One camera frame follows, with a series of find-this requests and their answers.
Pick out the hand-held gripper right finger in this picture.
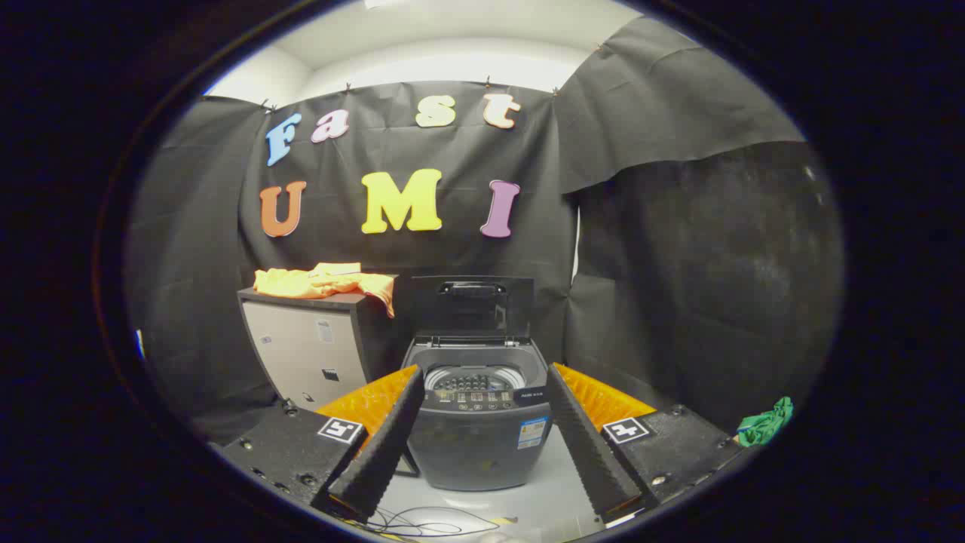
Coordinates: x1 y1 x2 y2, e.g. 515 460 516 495
546 363 747 525

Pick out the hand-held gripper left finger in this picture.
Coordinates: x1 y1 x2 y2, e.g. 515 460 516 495
221 365 425 523

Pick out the dark grey washing machine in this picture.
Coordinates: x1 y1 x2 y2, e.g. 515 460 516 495
402 336 555 492

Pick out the orange polo shirt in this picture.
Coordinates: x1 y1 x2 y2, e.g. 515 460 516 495
253 262 397 318

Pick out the grey cabinet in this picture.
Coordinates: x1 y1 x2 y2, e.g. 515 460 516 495
237 275 412 412

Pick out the green cloth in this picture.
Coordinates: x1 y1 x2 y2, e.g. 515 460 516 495
737 397 795 447

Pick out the thin black cable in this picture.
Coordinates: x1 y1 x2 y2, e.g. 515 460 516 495
366 505 502 538

